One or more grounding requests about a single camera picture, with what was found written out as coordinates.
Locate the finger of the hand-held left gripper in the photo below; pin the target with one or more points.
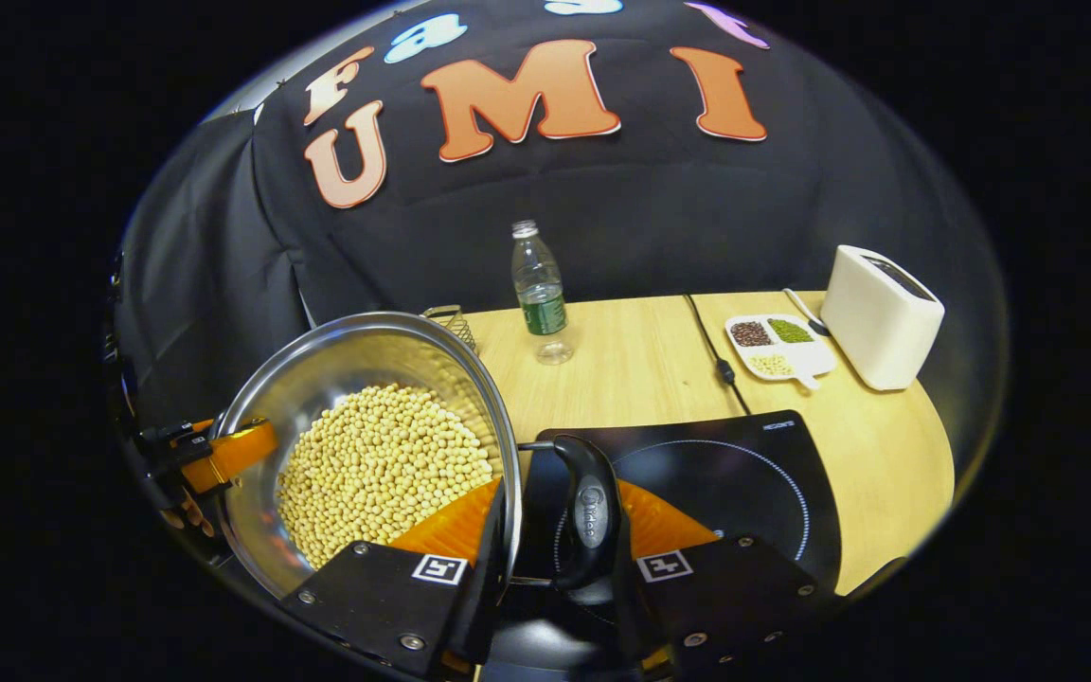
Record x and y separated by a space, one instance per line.
190 516
238 453

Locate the black induction cooktop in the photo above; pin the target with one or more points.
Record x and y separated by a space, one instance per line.
744 474

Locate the black backdrop cloth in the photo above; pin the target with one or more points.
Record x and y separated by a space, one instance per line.
650 208

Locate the stainless steel pot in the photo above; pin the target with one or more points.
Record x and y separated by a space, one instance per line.
337 369

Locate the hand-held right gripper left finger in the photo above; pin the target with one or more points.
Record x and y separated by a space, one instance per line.
489 606

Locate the clear plastic water bottle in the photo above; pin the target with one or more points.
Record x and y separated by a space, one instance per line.
543 303

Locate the white divided bean dish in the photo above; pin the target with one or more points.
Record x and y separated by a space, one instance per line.
807 360

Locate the pile of soybeans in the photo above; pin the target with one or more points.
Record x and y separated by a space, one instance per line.
375 474

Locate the white toaster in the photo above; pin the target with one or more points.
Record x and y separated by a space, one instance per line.
872 322

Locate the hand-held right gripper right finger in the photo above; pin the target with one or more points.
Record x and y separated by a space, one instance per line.
725 597

